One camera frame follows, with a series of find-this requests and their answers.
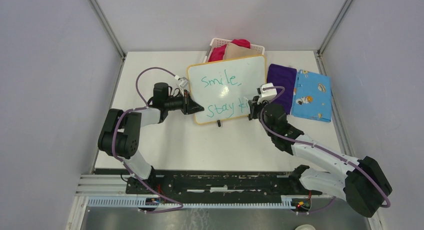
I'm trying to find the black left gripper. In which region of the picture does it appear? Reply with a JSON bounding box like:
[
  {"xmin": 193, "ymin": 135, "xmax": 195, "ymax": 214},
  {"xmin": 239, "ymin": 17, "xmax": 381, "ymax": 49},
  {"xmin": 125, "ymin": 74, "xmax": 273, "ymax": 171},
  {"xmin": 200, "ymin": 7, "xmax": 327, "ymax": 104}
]
[{"xmin": 165, "ymin": 90, "xmax": 204, "ymax": 116}]

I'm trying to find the yellow framed whiteboard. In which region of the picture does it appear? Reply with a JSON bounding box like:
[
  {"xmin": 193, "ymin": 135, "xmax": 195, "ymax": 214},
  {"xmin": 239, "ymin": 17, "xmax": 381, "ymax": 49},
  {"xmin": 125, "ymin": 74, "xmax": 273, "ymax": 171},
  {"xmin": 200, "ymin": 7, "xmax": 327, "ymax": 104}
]
[{"xmin": 186, "ymin": 54, "xmax": 267, "ymax": 125}]

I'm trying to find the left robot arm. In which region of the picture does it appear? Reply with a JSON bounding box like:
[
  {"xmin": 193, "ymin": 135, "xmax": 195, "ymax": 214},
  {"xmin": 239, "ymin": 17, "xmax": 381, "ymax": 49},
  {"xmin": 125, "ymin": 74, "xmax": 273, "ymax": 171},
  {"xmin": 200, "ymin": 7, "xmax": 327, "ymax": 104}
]
[{"xmin": 97, "ymin": 82, "xmax": 205, "ymax": 194}]

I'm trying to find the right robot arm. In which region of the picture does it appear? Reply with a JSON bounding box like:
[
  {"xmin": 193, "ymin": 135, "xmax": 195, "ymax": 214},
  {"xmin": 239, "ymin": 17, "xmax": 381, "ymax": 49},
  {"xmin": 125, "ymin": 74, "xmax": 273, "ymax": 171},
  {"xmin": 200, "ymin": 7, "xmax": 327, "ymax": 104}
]
[{"xmin": 248, "ymin": 96, "xmax": 393, "ymax": 218}]

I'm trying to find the purple towel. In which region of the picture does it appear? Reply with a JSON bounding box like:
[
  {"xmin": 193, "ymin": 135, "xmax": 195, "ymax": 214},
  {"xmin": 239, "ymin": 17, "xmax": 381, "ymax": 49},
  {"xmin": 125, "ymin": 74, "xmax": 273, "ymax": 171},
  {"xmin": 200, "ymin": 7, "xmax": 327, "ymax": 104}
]
[{"xmin": 266, "ymin": 63, "xmax": 297, "ymax": 115}]

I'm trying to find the blue patterned cloth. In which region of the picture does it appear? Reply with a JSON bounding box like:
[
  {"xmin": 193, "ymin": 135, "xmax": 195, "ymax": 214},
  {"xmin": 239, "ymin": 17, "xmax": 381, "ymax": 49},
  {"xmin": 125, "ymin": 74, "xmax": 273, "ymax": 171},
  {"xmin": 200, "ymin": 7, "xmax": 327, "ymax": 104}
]
[{"xmin": 290, "ymin": 69, "xmax": 332, "ymax": 123}]

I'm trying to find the red cloth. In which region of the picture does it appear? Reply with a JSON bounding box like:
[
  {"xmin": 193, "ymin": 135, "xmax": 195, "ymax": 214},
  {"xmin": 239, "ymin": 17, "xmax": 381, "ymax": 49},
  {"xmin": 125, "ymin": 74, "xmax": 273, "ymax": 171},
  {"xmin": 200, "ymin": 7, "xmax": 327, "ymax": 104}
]
[{"xmin": 207, "ymin": 38, "xmax": 251, "ymax": 62}]

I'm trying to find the beige cloth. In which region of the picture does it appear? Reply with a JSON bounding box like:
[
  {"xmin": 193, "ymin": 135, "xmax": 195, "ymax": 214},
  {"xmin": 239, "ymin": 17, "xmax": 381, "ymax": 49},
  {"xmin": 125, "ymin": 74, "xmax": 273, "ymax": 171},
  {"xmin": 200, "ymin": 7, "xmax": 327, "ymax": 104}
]
[{"xmin": 222, "ymin": 42, "xmax": 262, "ymax": 60}]

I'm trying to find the white plastic basket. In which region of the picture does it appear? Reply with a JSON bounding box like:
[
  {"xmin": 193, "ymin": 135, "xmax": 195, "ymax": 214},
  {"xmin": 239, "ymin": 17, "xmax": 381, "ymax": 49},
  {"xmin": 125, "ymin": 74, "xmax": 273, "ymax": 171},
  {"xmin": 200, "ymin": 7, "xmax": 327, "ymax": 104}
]
[{"xmin": 203, "ymin": 38, "xmax": 265, "ymax": 63}]

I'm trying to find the white round object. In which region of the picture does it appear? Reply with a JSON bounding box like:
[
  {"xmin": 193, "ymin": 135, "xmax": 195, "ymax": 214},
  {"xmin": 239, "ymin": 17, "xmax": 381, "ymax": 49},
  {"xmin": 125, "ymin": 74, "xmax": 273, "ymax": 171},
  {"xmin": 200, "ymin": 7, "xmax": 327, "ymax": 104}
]
[{"xmin": 294, "ymin": 224, "xmax": 316, "ymax": 230}]

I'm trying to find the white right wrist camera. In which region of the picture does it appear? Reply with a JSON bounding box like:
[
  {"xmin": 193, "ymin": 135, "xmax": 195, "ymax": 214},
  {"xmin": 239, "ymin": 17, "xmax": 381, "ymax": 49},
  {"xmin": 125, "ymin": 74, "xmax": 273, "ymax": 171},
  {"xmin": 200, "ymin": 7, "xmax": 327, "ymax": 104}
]
[{"xmin": 256, "ymin": 82, "xmax": 286, "ymax": 105}]

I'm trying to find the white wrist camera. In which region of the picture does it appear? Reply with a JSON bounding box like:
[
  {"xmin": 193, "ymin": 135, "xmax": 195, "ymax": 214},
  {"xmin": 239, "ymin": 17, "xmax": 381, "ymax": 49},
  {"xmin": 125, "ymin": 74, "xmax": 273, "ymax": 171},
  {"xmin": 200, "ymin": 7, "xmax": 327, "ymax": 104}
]
[
  {"xmin": 256, "ymin": 82, "xmax": 286, "ymax": 105},
  {"xmin": 174, "ymin": 75, "xmax": 189, "ymax": 95}
]

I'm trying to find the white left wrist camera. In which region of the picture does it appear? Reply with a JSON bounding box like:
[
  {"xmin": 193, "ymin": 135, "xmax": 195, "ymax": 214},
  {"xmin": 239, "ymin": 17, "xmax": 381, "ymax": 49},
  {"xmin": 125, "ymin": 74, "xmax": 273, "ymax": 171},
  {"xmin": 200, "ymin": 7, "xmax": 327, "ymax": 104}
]
[{"xmin": 174, "ymin": 75, "xmax": 189, "ymax": 95}]

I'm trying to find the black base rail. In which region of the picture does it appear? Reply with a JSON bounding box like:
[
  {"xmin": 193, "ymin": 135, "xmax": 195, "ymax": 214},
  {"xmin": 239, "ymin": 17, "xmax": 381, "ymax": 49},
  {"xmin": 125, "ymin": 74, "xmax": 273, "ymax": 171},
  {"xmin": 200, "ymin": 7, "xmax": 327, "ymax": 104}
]
[{"xmin": 125, "ymin": 169, "xmax": 322, "ymax": 205}]

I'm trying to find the white cable duct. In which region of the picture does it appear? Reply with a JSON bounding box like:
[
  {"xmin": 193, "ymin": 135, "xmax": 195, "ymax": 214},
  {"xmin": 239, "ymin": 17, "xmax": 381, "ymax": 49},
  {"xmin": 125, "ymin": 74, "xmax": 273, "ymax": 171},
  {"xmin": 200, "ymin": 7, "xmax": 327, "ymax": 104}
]
[{"xmin": 87, "ymin": 196, "xmax": 295, "ymax": 210}]

